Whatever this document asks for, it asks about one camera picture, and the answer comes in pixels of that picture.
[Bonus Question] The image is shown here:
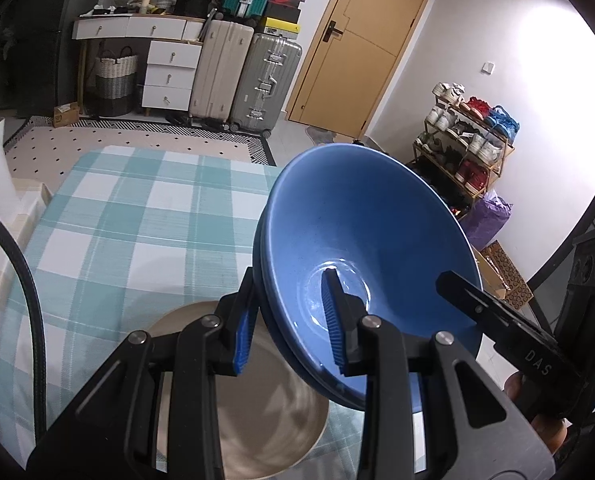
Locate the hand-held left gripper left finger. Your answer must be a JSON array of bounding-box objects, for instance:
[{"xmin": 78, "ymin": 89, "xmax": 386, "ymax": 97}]
[{"xmin": 26, "ymin": 266, "xmax": 265, "ymax": 480}]

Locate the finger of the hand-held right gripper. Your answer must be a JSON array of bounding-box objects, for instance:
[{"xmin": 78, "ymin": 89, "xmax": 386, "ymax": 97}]
[{"xmin": 436, "ymin": 270, "xmax": 545, "ymax": 348}]

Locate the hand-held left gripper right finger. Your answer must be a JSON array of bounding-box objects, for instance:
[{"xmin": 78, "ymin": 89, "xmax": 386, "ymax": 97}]
[{"xmin": 321, "ymin": 267, "xmax": 558, "ymax": 480}]

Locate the blue bowl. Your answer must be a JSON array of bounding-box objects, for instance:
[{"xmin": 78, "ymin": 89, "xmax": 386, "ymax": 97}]
[
  {"xmin": 251, "ymin": 220, "xmax": 378, "ymax": 412},
  {"xmin": 257, "ymin": 143, "xmax": 483, "ymax": 413}
]

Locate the cream plate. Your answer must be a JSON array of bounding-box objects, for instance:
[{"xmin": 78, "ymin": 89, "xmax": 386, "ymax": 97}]
[{"xmin": 147, "ymin": 301, "xmax": 331, "ymax": 480}]

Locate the person's right hand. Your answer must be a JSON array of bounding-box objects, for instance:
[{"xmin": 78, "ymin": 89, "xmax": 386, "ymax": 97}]
[{"xmin": 505, "ymin": 370, "xmax": 565, "ymax": 453}]

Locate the printed cardboard box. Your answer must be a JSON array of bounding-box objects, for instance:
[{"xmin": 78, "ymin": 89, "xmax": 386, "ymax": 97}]
[{"xmin": 479, "ymin": 240, "xmax": 534, "ymax": 313}]

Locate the purple bag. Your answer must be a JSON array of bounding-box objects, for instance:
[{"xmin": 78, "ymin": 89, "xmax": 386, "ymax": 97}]
[{"xmin": 463, "ymin": 194, "xmax": 513, "ymax": 251}]

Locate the wooden shoe rack with shoes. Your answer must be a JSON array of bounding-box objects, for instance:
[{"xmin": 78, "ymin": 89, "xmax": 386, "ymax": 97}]
[{"xmin": 412, "ymin": 81, "xmax": 523, "ymax": 201}]

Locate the dotted rug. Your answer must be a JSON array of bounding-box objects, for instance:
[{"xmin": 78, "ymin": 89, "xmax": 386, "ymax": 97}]
[{"xmin": 4, "ymin": 115, "xmax": 278, "ymax": 181}]

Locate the silver suitcase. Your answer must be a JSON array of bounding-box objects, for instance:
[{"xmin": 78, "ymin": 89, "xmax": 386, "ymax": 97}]
[{"xmin": 227, "ymin": 32, "xmax": 303, "ymax": 136}]

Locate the cream suitcase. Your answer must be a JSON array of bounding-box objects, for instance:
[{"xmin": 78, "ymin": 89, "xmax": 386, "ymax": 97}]
[{"xmin": 188, "ymin": 19, "xmax": 254, "ymax": 128}]

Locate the small cardboard box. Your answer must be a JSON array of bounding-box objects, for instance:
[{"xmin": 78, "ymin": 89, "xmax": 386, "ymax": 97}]
[{"xmin": 52, "ymin": 102, "xmax": 81, "ymax": 127}]

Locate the wooden door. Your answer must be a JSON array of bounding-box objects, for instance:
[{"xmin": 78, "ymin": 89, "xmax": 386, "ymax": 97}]
[{"xmin": 284, "ymin": 0, "xmax": 437, "ymax": 142}]

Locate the woven laundry basket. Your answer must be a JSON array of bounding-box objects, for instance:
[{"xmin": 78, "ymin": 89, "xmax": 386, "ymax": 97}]
[{"xmin": 93, "ymin": 46, "xmax": 139, "ymax": 116}]

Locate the white drawer desk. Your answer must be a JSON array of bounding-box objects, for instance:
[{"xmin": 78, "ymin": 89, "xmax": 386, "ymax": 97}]
[{"xmin": 72, "ymin": 14, "xmax": 207, "ymax": 111}]

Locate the yellow black box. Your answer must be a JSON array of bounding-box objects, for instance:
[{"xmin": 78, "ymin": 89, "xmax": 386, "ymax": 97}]
[{"xmin": 257, "ymin": 16, "xmax": 301, "ymax": 36}]

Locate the black bag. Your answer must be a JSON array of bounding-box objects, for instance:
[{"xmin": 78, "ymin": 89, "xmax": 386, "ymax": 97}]
[{"xmin": 174, "ymin": 0, "xmax": 213, "ymax": 18}]

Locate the dark refrigerator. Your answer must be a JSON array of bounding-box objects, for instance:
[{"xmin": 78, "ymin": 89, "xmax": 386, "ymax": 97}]
[{"xmin": 0, "ymin": 0, "xmax": 103, "ymax": 117}]

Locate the black braided cable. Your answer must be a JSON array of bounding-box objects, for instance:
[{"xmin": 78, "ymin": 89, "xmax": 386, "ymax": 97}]
[{"xmin": 0, "ymin": 199, "xmax": 49, "ymax": 443}]

